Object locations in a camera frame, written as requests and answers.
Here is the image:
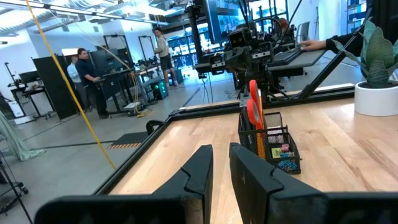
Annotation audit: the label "black keyboard tray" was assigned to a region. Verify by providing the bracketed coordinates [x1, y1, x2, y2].
[267, 49, 328, 78]

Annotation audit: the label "black wheeled stand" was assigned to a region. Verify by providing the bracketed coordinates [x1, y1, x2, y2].
[0, 151, 34, 224]

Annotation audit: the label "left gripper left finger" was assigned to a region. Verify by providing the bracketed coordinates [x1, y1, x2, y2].
[34, 144, 215, 224]

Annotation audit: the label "black mesh desk organizer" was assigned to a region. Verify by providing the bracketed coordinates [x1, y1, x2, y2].
[238, 107, 302, 175]

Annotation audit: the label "black mat orange stripes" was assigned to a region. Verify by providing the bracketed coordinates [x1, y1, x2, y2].
[107, 131, 150, 150]

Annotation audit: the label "black desk with monitor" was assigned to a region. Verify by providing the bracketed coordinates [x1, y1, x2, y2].
[4, 62, 56, 121]

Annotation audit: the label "person's forearm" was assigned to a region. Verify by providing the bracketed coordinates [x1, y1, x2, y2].
[325, 30, 374, 57]

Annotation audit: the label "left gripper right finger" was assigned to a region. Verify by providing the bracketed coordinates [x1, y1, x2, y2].
[229, 142, 398, 224]

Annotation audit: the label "person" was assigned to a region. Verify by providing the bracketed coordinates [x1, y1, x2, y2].
[67, 54, 91, 112]
[153, 27, 180, 89]
[74, 47, 110, 120]

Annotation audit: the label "person's hand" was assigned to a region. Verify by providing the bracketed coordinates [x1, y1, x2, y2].
[300, 39, 328, 52]

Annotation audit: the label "black computer green lights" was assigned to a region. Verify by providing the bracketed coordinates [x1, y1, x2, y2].
[151, 79, 169, 101]

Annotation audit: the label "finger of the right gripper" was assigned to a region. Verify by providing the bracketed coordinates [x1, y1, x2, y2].
[228, 48, 242, 72]
[241, 46, 254, 72]

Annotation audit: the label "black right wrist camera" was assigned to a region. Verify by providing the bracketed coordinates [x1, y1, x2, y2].
[228, 29, 250, 49]

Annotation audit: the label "black metal stand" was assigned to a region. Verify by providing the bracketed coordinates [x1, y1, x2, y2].
[297, 6, 374, 100]

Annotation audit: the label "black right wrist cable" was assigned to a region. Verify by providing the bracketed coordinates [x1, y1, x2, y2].
[253, 16, 284, 41]

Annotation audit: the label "yellow cable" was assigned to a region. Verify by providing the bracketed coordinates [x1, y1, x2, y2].
[24, 0, 118, 170]

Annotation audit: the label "teal artificial plant white pot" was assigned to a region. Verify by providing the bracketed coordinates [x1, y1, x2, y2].
[331, 20, 398, 117]

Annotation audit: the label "black keyboard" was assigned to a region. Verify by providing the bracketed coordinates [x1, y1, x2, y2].
[272, 49, 303, 67]

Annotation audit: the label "red-handled scissors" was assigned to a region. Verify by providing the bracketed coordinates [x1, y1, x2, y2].
[246, 80, 265, 131]

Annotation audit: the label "grey office chair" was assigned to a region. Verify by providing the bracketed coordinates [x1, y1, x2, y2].
[295, 21, 312, 44]

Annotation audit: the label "orange pencil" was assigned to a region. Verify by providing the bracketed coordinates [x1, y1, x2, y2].
[256, 93, 267, 160]

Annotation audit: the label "large black monitor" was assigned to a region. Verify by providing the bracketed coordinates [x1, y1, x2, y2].
[203, 0, 289, 44]

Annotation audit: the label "black standing desk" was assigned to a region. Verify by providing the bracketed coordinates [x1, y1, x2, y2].
[90, 46, 150, 116]

